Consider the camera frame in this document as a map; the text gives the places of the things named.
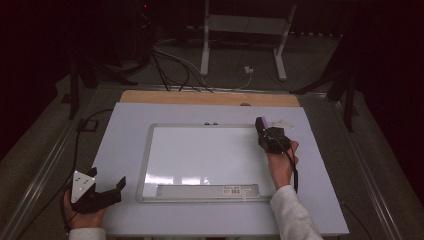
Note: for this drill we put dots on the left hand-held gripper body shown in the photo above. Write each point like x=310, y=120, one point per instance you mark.
x=91, y=200

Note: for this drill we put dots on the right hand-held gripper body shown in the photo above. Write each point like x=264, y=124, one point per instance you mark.
x=278, y=140

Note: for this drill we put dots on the purple and black whiteboard eraser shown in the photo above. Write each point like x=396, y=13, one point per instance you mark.
x=260, y=122

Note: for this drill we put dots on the small framed whiteboard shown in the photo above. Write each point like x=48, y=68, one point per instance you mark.
x=200, y=156

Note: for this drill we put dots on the person's left hand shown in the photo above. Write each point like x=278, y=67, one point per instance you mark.
x=83, y=220

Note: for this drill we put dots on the person's right hand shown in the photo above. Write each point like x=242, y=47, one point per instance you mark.
x=281, y=170

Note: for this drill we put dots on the large white board sheet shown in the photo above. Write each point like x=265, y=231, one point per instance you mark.
x=123, y=140

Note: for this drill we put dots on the black square floor plate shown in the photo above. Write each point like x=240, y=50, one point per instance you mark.
x=88, y=125

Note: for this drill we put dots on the white plug adapter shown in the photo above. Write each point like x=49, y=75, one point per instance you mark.
x=248, y=69

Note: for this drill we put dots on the black tripod stand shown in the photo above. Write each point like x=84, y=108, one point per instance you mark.
x=349, y=100
x=74, y=90

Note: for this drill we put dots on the white metal stand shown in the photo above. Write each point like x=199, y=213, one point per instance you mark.
x=247, y=24

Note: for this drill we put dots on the dark equipment rack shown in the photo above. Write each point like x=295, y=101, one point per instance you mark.
x=140, y=30

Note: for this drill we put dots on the metal frame rail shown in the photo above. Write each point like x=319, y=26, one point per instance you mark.
x=370, y=180
x=36, y=180

